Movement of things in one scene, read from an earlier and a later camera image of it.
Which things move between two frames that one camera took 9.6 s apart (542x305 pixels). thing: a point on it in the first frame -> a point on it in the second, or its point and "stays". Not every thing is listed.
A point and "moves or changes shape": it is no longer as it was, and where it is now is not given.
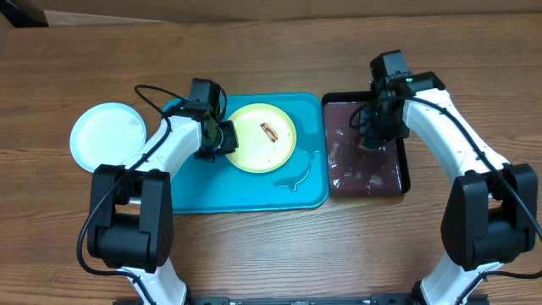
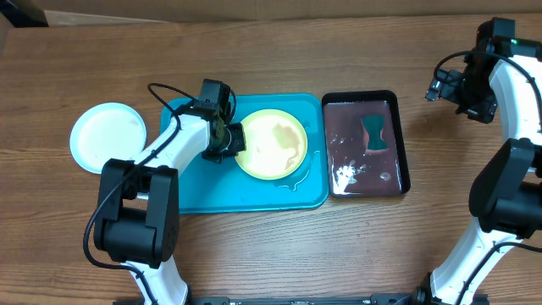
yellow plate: x=266 y=136 moves or changes shape
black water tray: x=353 y=170 stays
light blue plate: x=107 y=134 stays
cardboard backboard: x=60 y=13 stays
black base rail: x=334 y=299 stays
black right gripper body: x=388 y=125 -> x=473 y=96
